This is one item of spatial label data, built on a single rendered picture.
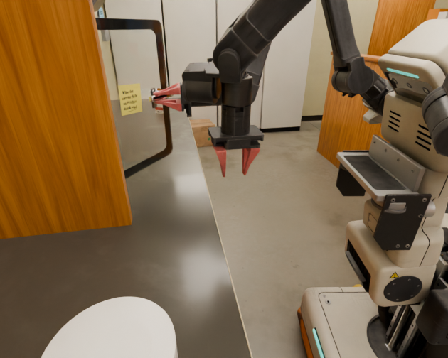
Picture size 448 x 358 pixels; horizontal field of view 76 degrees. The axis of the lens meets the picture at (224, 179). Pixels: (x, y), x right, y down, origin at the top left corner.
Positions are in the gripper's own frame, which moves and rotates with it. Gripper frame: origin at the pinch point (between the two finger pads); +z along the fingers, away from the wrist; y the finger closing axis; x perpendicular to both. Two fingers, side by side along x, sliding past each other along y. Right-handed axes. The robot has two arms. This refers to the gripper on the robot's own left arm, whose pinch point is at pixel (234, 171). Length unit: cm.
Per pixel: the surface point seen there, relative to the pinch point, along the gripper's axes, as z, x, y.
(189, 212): 15.8, -9.3, 9.5
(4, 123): -10.8, -6.8, 43.8
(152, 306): 0.8, 30.4, 16.4
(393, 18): -39, -365, -318
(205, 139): 101, -288, -30
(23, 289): 16.1, 10.0, 42.0
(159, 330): 0.7, 33.5, 15.6
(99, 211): 11.1, -6.6, 30.8
